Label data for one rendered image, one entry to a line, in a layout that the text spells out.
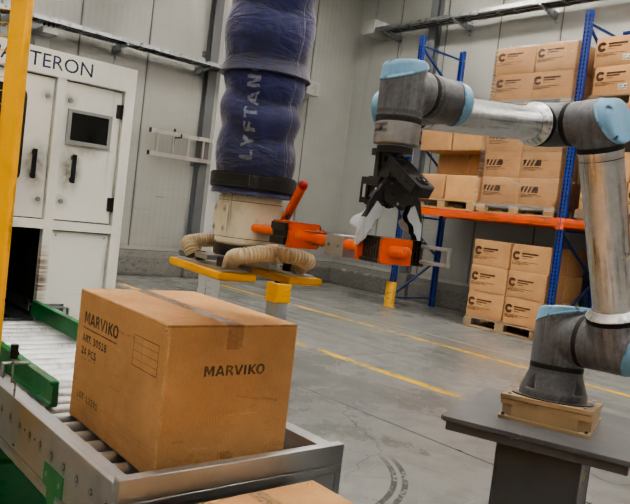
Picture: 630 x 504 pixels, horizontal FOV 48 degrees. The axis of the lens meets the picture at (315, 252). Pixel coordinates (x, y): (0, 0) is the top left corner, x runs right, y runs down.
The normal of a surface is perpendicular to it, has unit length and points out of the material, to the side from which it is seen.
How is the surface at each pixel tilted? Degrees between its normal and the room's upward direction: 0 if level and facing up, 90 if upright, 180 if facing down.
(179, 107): 90
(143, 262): 90
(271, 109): 69
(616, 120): 80
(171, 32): 90
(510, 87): 92
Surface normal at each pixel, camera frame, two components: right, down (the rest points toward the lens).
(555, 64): -0.75, -0.06
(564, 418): -0.48, -0.01
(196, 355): 0.62, 0.11
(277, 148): 0.46, -0.15
